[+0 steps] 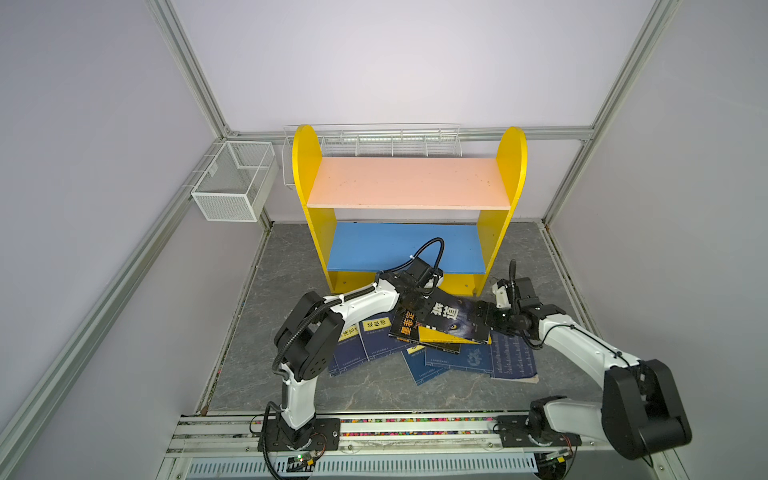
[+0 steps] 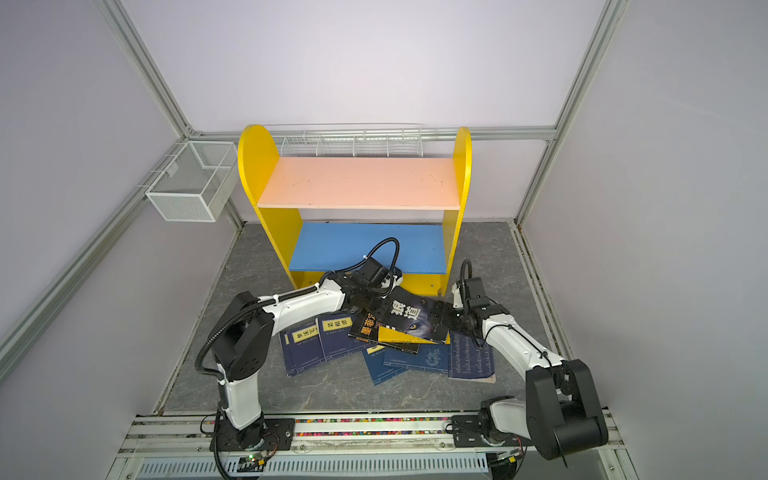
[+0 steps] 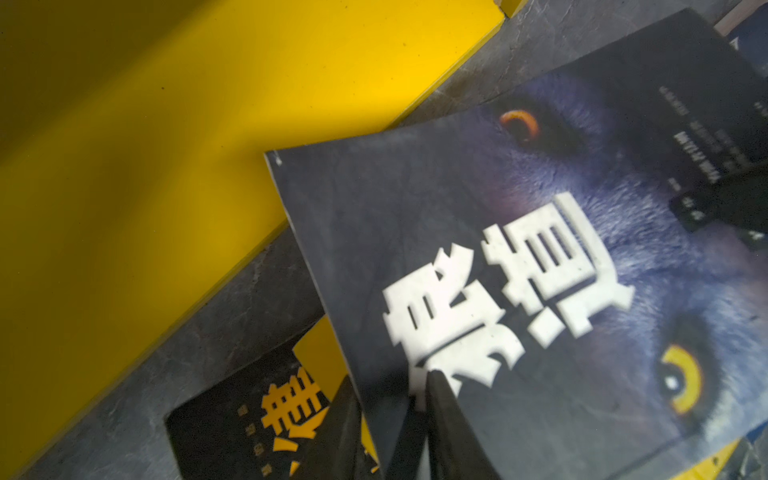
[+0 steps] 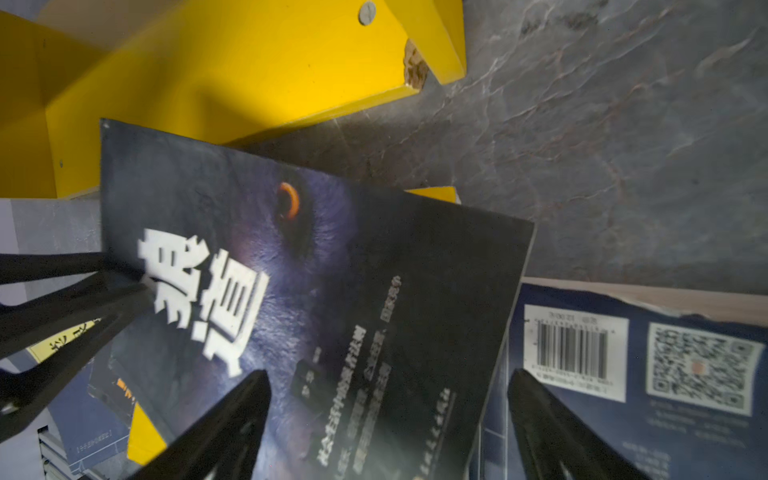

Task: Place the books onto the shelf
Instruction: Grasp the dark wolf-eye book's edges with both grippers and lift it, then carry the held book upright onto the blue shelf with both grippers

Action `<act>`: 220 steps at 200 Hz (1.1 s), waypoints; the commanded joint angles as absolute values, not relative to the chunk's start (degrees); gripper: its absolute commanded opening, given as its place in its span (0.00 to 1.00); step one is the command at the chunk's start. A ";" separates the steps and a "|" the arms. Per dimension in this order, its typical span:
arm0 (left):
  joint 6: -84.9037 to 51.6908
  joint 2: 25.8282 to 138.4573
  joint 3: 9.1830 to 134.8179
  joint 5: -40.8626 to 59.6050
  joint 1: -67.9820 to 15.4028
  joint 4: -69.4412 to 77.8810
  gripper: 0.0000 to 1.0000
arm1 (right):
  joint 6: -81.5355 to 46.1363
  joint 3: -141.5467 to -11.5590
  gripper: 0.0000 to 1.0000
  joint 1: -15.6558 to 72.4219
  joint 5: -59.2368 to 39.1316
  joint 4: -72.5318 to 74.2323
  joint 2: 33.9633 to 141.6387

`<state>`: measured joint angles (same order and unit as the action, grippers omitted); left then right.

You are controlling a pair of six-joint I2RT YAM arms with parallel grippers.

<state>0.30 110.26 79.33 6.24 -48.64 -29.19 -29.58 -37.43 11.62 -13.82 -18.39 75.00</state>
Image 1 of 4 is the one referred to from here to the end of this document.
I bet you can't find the navy book text back cover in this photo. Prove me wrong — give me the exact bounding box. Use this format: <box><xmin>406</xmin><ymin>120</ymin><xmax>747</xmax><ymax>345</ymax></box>
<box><xmin>490</xmin><ymin>331</ymin><xmax>539</xmax><ymax>384</ymax></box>

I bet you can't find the white mesh wire basket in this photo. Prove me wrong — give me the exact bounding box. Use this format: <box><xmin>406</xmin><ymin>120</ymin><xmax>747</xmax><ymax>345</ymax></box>
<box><xmin>192</xmin><ymin>141</ymin><xmax>279</xmax><ymax>223</ymax></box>

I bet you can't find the yellow cartoon cover book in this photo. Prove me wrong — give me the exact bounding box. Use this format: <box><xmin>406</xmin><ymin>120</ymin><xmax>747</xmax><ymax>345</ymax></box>
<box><xmin>418</xmin><ymin>326</ymin><xmax>492</xmax><ymax>345</ymax></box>

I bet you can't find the blue book white drawing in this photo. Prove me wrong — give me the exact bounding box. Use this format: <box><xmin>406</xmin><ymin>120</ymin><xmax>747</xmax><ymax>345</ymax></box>
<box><xmin>425</xmin><ymin>344</ymin><xmax>492</xmax><ymax>374</ymax></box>

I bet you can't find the navy book yellow label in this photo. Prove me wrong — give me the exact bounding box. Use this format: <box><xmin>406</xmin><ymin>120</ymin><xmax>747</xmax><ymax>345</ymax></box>
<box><xmin>359</xmin><ymin>315</ymin><xmax>409</xmax><ymax>361</ymax></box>

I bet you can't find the yellow wooden bookshelf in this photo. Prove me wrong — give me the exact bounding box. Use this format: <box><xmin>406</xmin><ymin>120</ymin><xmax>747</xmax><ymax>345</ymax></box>
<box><xmin>292</xmin><ymin>125</ymin><xmax>528</xmax><ymax>296</ymax></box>

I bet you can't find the black deer cover book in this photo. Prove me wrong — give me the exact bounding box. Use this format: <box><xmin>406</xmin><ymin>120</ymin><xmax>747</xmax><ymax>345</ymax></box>
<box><xmin>389</xmin><ymin>294</ymin><xmax>434</xmax><ymax>344</ymax></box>

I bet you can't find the navy book lower middle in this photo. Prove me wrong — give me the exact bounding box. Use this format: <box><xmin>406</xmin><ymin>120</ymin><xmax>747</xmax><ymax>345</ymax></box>
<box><xmin>402</xmin><ymin>345</ymin><xmax>447</xmax><ymax>386</ymax></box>

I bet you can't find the black wolf cover book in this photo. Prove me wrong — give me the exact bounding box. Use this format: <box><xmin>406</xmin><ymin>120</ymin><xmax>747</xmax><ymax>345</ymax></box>
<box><xmin>426</xmin><ymin>290</ymin><xmax>490</xmax><ymax>340</ymax></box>

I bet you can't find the white wire rack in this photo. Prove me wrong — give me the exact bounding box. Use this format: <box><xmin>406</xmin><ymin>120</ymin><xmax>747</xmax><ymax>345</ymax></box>
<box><xmin>312</xmin><ymin>123</ymin><xmax>463</xmax><ymax>158</ymax></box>

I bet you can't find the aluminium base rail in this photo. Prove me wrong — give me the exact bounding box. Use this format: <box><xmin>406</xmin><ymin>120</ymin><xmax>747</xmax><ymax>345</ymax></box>
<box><xmin>157</xmin><ymin>411</ymin><xmax>688</xmax><ymax>479</ymax></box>

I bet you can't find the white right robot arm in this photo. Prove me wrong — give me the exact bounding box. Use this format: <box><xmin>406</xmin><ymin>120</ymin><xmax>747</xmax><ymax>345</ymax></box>
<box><xmin>486</xmin><ymin>278</ymin><xmax>693</xmax><ymax>460</ymax></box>

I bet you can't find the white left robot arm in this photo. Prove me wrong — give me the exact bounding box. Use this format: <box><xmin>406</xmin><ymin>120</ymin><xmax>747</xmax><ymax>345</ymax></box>
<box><xmin>271</xmin><ymin>258</ymin><xmax>443</xmax><ymax>434</ymax></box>

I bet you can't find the navy book leftmost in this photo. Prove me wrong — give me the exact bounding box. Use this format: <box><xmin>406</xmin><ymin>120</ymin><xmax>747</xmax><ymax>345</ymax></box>
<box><xmin>328</xmin><ymin>344</ymin><xmax>344</xmax><ymax>377</ymax></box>

